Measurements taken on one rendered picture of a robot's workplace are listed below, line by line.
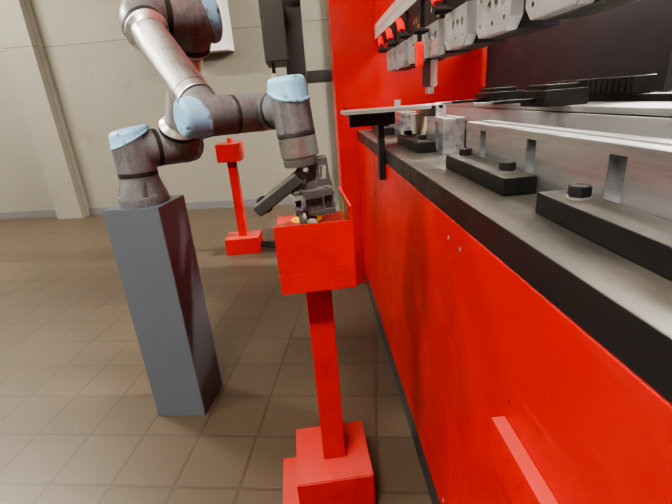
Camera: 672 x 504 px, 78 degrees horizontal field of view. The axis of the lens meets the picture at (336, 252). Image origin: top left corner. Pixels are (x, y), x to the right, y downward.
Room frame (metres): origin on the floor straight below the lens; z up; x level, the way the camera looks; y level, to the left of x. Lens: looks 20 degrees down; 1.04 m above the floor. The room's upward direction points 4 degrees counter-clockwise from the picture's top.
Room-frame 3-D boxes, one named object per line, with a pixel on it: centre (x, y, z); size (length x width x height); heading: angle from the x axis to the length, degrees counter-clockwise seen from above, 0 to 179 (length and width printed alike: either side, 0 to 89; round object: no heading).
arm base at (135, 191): (1.32, 0.60, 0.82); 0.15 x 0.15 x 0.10
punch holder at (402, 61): (1.63, -0.33, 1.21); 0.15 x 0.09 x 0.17; 2
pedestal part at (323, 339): (0.90, 0.05, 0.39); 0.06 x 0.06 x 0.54; 5
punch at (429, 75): (1.40, -0.33, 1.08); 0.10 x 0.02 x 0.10; 2
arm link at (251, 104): (0.92, 0.14, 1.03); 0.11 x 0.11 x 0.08; 38
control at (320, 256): (0.90, 0.05, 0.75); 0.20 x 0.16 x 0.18; 5
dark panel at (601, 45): (1.65, -0.84, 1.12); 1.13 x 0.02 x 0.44; 2
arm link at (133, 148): (1.32, 0.59, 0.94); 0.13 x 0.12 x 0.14; 128
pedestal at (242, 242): (3.02, 0.69, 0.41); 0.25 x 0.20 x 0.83; 92
